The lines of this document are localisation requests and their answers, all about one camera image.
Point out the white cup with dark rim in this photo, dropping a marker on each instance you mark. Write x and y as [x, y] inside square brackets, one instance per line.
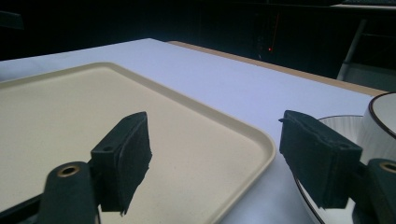
[381, 130]

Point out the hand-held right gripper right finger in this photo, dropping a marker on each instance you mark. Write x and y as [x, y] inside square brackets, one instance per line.
[317, 155]

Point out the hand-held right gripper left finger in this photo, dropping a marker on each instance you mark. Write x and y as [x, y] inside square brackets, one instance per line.
[120, 165]

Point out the beige plastic tray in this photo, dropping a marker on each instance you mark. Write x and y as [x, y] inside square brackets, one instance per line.
[77, 124]

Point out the white saucer with dark rim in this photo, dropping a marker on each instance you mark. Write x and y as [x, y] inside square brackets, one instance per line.
[341, 127]

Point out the dark device with red light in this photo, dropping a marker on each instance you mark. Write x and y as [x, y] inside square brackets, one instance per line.
[270, 40]

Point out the grey metal stand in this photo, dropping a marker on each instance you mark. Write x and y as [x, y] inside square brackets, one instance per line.
[351, 51]

